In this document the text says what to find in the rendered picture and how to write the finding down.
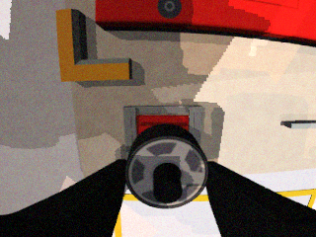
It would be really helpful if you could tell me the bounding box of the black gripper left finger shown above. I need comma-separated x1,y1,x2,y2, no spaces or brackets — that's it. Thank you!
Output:
0,159,126,237

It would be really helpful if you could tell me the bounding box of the yellow rectangular outline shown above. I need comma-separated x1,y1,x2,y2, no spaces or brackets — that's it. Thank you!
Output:
115,189,316,237

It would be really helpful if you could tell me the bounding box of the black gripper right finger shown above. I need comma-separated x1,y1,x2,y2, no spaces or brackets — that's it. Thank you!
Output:
206,161,316,237

